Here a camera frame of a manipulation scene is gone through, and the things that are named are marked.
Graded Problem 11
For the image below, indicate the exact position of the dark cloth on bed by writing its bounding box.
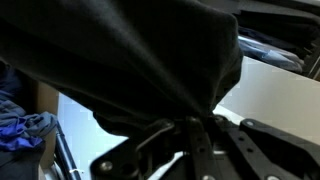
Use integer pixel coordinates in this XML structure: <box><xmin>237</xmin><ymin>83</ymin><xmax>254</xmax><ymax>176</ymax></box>
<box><xmin>199</xmin><ymin>0</ymin><xmax>320</xmax><ymax>61</ymax></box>

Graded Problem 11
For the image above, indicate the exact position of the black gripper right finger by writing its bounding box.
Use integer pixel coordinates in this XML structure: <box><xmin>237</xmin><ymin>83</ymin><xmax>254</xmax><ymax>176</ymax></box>
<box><xmin>204</xmin><ymin>114</ymin><xmax>320</xmax><ymax>180</ymax></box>

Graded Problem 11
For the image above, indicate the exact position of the white mattress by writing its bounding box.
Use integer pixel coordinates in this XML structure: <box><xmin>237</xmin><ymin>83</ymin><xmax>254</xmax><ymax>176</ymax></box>
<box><xmin>213</xmin><ymin>55</ymin><xmax>320</xmax><ymax>145</ymax></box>

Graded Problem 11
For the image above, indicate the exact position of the blue purple cloth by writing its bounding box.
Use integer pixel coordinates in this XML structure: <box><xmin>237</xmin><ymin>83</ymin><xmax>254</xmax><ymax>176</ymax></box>
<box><xmin>0</xmin><ymin>89</ymin><xmax>58</xmax><ymax>153</ymax></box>

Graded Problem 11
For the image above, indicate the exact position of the dark grey hoodie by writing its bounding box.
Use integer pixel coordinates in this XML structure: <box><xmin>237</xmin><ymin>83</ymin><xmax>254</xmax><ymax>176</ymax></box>
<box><xmin>0</xmin><ymin>0</ymin><xmax>244</xmax><ymax>138</ymax></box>

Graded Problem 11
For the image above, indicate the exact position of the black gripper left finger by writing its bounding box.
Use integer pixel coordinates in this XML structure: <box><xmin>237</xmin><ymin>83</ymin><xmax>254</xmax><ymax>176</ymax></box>
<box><xmin>89</xmin><ymin>116</ymin><xmax>216</xmax><ymax>180</ymax></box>

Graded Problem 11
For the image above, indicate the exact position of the blue white plaid blanket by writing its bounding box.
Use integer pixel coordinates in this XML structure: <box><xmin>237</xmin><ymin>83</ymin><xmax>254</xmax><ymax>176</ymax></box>
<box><xmin>238</xmin><ymin>34</ymin><xmax>305</xmax><ymax>74</ymax></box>

